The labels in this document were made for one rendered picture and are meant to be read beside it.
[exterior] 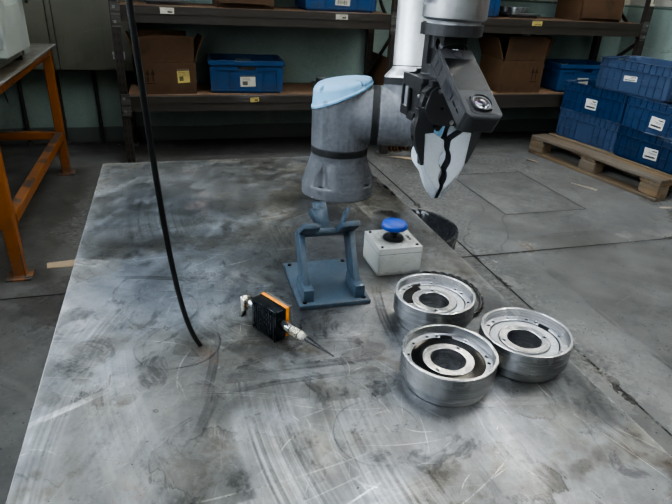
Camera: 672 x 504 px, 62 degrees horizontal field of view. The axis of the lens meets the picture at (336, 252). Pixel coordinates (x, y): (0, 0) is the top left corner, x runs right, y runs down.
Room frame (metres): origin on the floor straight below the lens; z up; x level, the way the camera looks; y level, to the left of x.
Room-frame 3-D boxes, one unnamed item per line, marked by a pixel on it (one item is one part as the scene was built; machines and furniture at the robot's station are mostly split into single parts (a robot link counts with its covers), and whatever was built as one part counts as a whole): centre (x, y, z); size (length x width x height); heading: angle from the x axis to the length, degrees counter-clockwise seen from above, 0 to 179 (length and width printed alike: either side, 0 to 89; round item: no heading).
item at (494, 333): (0.55, -0.23, 0.82); 0.08 x 0.08 x 0.02
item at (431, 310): (0.63, -0.13, 0.82); 0.10 x 0.10 x 0.04
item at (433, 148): (0.70, -0.11, 0.99); 0.06 x 0.03 x 0.09; 17
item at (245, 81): (4.16, 0.73, 0.56); 0.52 x 0.38 x 0.22; 104
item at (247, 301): (0.56, 0.06, 0.82); 0.17 x 0.02 x 0.04; 47
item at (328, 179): (1.11, 0.00, 0.85); 0.15 x 0.15 x 0.10
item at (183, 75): (3.97, 1.23, 0.64); 0.49 x 0.40 x 0.37; 112
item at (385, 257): (0.79, -0.09, 0.82); 0.08 x 0.07 x 0.05; 17
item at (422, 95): (0.71, -0.12, 1.10); 0.09 x 0.08 x 0.12; 17
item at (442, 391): (0.50, -0.13, 0.82); 0.10 x 0.10 x 0.04
